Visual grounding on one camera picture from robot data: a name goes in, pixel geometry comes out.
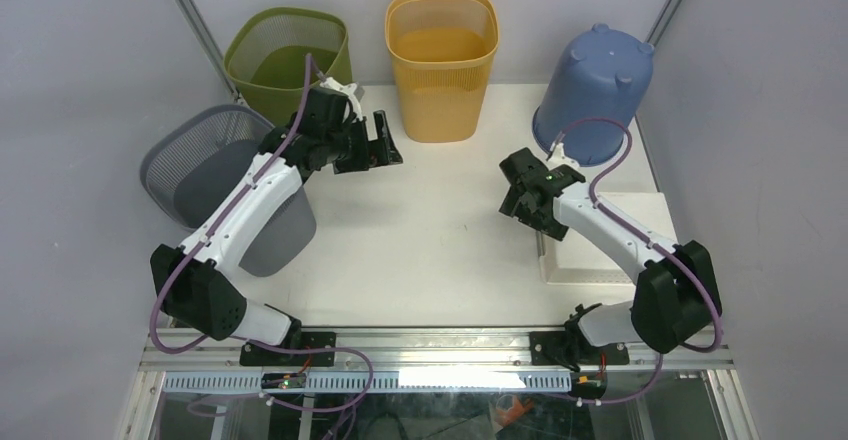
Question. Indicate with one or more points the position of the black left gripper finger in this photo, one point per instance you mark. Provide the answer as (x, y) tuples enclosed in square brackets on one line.
[(383, 147), (362, 165)]

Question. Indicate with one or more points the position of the olive green mesh bin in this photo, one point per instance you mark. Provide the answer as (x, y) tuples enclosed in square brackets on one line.
[(266, 59)]

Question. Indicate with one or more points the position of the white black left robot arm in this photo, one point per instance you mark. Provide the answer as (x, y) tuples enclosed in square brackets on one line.
[(192, 281)]

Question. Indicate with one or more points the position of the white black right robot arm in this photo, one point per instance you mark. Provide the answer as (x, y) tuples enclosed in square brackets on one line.
[(676, 293)]

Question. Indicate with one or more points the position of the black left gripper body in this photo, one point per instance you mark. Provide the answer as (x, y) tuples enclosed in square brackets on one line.
[(352, 139)]

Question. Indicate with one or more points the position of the grey mesh bin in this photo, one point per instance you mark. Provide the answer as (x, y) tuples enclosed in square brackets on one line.
[(194, 168)]

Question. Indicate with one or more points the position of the aluminium front rail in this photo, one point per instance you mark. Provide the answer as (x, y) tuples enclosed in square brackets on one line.
[(376, 360)]

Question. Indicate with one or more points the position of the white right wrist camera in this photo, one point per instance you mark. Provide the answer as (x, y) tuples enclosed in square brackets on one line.
[(558, 157)]

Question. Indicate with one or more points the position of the large blue plastic bucket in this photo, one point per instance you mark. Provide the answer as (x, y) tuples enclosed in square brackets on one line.
[(603, 74)]

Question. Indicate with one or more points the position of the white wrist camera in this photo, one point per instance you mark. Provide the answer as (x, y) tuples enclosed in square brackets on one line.
[(352, 91), (558, 157)]

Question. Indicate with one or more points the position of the yellow mesh bin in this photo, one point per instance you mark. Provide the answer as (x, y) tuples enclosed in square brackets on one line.
[(442, 53)]

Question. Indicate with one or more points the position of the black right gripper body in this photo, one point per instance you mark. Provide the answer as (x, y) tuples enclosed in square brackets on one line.
[(538, 222)]

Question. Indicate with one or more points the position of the white perforated plastic basket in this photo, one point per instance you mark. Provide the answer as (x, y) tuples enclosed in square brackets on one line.
[(607, 241)]

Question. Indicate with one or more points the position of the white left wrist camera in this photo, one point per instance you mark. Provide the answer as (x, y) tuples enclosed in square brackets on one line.
[(352, 91)]

